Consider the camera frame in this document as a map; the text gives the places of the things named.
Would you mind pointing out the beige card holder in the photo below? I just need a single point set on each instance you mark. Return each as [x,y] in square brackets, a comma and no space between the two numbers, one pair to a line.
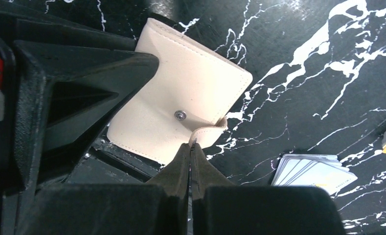
[185,102]

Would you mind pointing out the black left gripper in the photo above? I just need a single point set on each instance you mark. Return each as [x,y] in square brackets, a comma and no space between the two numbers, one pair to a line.
[67,94]

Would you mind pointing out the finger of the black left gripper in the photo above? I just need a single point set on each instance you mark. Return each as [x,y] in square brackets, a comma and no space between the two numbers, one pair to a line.
[28,25]

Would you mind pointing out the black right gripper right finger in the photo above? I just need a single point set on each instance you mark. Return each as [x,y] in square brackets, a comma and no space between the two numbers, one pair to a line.
[222,208]

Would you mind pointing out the white card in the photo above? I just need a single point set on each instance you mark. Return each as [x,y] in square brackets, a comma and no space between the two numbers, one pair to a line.
[313,170]

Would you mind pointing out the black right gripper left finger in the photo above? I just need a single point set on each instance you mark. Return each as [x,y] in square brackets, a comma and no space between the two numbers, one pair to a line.
[157,207]

